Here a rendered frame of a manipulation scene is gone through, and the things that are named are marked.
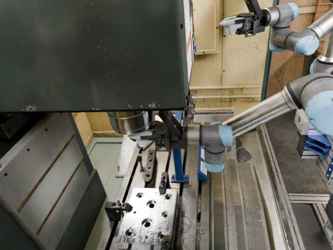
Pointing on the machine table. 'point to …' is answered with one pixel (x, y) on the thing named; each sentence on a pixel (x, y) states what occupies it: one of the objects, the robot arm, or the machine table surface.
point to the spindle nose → (131, 121)
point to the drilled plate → (135, 240)
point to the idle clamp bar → (150, 167)
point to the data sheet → (187, 19)
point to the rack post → (179, 177)
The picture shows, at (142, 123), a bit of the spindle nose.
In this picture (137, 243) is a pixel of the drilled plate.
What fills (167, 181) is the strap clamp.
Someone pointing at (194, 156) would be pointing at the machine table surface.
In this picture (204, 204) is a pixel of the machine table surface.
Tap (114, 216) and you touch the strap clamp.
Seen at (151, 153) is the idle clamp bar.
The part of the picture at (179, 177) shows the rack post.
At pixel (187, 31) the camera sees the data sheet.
